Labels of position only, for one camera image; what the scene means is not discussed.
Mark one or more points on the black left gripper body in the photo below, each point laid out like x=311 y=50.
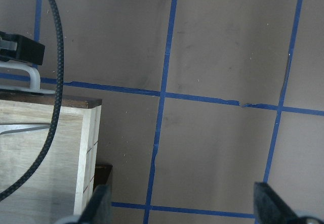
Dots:
x=22 y=49

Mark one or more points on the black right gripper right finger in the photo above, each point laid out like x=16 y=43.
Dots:
x=269 y=207

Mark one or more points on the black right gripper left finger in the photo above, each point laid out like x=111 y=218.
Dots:
x=98 y=209

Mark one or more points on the grey orange handled scissors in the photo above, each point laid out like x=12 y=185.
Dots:
x=15 y=128

